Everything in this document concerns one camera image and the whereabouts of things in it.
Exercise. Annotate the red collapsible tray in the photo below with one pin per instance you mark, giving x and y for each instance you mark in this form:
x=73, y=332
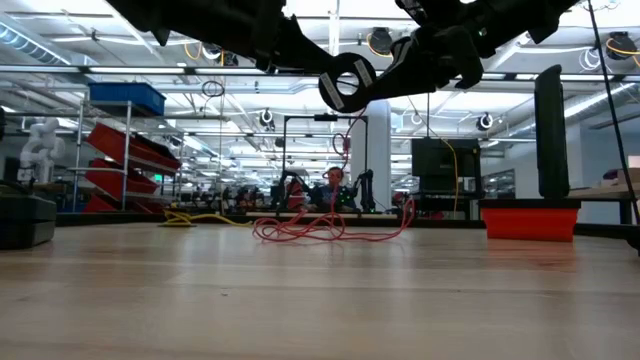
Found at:
x=530, y=225

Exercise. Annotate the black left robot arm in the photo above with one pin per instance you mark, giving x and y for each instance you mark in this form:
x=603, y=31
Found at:
x=150, y=12

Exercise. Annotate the black gantry frame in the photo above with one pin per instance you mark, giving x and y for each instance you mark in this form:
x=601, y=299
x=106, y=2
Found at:
x=325, y=118

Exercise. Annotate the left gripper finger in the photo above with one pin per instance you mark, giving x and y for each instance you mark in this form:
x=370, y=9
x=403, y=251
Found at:
x=300, y=55

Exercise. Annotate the blue storage bin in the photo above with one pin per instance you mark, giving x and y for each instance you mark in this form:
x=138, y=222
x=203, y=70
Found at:
x=125, y=97

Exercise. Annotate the cardboard box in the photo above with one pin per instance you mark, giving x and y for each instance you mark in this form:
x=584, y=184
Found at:
x=631, y=176

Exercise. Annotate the metal shelf rack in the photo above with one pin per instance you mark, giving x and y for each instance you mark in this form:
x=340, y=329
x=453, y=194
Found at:
x=126, y=150

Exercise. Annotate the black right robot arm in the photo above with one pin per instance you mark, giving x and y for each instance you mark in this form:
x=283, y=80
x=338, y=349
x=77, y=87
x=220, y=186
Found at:
x=510, y=15

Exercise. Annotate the black aluminium table frame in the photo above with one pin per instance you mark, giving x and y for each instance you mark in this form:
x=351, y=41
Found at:
x=425, y=223

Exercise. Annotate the black zip case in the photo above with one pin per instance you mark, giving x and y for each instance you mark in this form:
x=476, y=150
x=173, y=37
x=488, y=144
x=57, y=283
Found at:
x=25, y=222

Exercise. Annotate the person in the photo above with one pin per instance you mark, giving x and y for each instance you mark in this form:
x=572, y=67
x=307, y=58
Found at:
x=336, y=175

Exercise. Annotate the black monitor on cart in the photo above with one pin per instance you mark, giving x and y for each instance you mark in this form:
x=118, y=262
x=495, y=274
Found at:
x=440, y=160

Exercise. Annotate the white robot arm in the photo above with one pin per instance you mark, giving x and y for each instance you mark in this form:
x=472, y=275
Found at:
x=42, y=150

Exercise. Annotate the wood-topped work table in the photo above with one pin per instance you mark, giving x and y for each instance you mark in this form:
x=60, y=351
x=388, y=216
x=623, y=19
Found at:
x=600, y=192

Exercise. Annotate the white building column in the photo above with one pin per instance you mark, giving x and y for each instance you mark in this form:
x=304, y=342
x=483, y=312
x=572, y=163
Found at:
x=375, y=150

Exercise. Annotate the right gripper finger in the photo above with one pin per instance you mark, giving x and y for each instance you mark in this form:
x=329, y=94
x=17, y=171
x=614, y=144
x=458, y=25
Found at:
x=407, y=75

